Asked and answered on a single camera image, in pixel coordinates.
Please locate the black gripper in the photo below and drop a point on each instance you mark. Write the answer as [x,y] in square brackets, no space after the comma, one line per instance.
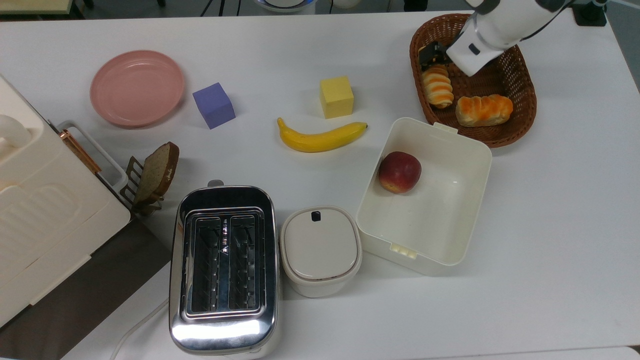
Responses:
[432,52]

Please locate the striped bread roll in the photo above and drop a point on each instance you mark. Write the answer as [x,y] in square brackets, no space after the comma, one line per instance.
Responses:
[438,87]

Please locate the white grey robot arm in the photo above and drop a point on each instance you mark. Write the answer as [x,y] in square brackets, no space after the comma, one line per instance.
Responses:
[500,30]

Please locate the orange glazed bread loaf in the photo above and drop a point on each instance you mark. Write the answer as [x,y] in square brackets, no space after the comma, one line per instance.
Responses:
[484,110]

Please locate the brown bread slice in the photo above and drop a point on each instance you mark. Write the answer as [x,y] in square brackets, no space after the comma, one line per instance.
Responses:
[157,172]

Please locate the brown wicker basket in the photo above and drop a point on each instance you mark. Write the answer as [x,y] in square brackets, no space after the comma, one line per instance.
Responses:
[505,75]

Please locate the yellow foam cube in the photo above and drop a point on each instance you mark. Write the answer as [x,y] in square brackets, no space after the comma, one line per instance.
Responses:
[336,96]

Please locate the red apple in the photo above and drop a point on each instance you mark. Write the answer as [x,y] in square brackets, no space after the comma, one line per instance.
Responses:
[399,172]

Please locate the yellow banana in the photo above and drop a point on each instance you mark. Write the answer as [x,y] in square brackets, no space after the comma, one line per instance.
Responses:
[320,139]

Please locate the blue white round object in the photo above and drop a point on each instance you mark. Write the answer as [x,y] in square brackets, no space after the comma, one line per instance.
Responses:
[285,5]

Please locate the black clamp base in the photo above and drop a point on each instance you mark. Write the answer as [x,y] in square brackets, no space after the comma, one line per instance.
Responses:
[590,14]

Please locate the open cream plastic box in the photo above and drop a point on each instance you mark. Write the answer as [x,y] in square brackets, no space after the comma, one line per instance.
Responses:
[435,220]

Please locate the purple foam cube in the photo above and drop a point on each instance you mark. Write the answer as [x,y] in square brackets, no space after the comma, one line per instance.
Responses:
[214,105]

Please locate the small cream lidded bin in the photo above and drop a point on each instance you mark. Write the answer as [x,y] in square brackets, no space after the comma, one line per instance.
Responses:
[320,247]

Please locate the cream chrome two-slot toaster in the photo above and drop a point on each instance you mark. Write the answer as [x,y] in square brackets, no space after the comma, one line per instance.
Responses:
[225,260]

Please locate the pink plate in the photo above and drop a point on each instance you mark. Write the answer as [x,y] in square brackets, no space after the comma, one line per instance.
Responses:
[137,87]

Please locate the wooden table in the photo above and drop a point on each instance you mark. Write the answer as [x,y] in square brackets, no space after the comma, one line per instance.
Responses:
[32,6]

